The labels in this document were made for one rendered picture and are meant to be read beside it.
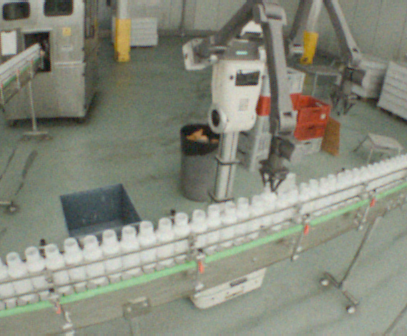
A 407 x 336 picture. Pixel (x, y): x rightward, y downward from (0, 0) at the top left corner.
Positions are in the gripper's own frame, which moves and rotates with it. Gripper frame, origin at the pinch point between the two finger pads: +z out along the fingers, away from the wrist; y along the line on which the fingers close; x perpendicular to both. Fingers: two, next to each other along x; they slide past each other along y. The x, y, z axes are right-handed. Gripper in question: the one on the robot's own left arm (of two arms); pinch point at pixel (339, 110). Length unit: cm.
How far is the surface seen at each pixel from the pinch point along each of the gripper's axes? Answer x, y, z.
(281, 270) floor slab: -26, 27, 140
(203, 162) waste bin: -7, 126, 95
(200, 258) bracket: 81, -26, 31
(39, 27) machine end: 113, 365, -1
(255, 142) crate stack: -87, 158, 103
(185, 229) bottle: 81, -17, 27
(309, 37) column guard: -673, 672, 49
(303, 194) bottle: 30.9, -16.5, 26.3
